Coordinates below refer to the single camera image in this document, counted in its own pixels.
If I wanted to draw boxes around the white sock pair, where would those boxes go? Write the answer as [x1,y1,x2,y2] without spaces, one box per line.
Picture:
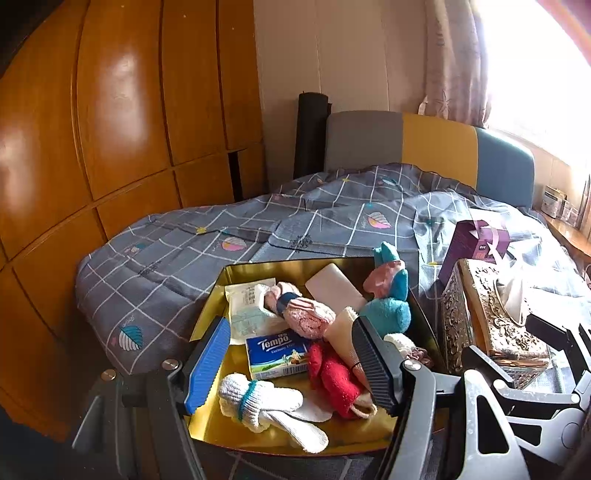
[218,373,329,453]

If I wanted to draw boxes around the red cloth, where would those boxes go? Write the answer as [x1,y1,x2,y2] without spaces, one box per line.
[307,342,377,420]

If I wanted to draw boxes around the grey checked bed blanket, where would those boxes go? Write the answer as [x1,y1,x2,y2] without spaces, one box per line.
[76,162,591,480]

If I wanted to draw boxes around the white wet wipe packet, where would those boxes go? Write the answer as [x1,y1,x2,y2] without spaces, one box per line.
[225,281,278,346]

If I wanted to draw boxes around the window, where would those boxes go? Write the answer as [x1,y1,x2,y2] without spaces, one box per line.
[480,0,591,162]

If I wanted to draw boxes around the pink patterned curtain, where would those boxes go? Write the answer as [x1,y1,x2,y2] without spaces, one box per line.
[579,175,591,232]
[418,0,492,127]

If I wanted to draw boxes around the blue pocket tissue packet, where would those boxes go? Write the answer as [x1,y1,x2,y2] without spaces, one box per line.
[246,330,315,381]

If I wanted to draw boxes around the pink socks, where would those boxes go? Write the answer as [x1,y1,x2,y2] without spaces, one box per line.
[269,281,336,341]

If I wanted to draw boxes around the wooden wardrobe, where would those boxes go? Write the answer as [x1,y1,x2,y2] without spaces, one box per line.
[0,0,266,439]

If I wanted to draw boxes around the grey yellow blue headboard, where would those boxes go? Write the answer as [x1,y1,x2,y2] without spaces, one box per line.
[324,110,536,208]

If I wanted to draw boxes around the white facial tissue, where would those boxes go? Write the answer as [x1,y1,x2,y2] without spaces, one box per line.
[496,263,529,326]

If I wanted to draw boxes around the blue and pink plush toy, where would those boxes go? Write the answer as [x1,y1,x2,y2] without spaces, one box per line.
[358,241,413,334]

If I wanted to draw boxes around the purple tissue box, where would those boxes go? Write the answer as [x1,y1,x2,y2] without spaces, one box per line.
[438,219,509,287]

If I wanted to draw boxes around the gold metal tin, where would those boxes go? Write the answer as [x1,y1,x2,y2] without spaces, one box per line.
[185,257,446,455]

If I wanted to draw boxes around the cream cloth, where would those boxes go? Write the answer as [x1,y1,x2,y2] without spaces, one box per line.
[323,307,370,370]

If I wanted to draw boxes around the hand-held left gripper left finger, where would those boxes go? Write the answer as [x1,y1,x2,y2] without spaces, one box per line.
[71,316,232,480]

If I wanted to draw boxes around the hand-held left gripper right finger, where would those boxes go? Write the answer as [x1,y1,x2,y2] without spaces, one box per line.
[352,316,532,480]

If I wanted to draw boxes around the wooden desk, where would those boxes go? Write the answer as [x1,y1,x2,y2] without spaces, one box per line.
[538,210,591,254]

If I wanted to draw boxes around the white rectangular soap bar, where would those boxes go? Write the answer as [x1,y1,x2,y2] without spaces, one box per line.
[305,263,368,312]

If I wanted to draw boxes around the black rolled mat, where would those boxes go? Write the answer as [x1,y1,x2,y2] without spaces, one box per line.
[295,91,332,178]

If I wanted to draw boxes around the white appliance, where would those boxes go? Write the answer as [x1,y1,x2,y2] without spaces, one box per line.
[541,185,566,215]

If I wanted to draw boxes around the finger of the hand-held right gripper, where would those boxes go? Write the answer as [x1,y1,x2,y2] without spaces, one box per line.
[525,313,591,398]
[462,344,591,467]

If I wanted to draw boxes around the ornate gold tissue box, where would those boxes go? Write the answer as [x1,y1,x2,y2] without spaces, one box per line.
[438,258,552,391]

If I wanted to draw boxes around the white waffle cloth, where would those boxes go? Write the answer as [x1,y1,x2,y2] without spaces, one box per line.
[383,332,416,358]

